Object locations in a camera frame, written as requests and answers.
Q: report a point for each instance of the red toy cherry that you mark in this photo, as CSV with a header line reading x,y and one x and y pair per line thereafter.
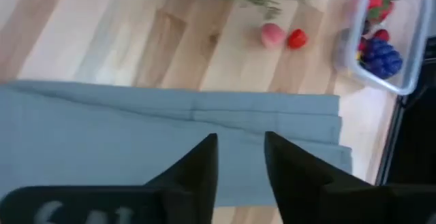
x,y
362,43
381,34

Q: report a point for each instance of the large red toy strawberry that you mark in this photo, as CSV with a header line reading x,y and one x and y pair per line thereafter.
x,y
374,1

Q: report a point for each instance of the small red toy strawberry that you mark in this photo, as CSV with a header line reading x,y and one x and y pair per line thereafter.
x,y
297,39

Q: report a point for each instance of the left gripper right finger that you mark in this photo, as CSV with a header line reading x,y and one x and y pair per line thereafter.
x,y
340,203

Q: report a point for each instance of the grey towel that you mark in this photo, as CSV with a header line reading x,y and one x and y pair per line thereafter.
x,y
102,132

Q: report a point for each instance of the purple toy grape bunch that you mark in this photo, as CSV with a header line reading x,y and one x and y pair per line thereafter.
x,y
381,59

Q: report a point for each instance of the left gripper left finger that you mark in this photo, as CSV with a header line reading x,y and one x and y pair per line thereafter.
x,y
102,207

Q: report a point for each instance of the clear plastic tupperware container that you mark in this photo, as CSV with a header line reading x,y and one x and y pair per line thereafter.
x,y
352,40

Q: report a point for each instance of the leafy red toy strawberry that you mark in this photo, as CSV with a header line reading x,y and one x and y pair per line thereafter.
x,y
387,11

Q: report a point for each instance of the yellow toy banana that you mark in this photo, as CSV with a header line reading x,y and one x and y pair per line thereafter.
x,y
358,56

